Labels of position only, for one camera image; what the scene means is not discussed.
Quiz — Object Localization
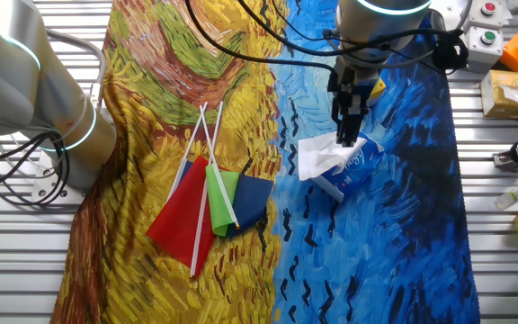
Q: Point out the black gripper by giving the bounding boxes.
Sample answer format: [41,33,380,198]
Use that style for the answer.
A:
[328,60,369,148]

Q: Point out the white napkin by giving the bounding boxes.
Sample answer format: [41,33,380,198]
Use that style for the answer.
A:
[298,131,368,182]

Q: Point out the green button yellow box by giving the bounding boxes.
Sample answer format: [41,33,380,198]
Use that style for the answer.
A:
[366,76,387,108]

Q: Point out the blue tissue pack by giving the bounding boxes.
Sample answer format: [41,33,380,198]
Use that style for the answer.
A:
[310,130,385,203]

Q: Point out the navy flag white stick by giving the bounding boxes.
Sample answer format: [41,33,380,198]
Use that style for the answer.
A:
[166,101,274,239]

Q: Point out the painted Van Gogh cloth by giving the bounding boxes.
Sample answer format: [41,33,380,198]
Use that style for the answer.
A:
[50,0,481,324]

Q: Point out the green flag white stick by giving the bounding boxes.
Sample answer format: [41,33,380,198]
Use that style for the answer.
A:
[198,103,241,239]

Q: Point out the grey box green button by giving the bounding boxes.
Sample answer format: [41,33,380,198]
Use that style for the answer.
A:
[456,25,505,76]

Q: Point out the grey box red button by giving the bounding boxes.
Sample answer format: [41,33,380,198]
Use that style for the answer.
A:
[468,0,508,31]

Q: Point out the red flag white stick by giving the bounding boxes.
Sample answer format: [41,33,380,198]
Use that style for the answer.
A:
[145,101,224,279]

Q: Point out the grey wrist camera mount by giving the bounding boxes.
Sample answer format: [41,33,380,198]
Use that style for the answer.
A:
[355,73,380,99]

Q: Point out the grey conduit hose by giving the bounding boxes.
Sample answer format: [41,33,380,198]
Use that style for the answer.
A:
[42,26,108,110]

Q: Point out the black base cables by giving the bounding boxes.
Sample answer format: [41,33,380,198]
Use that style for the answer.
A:
[0,129,72,208]

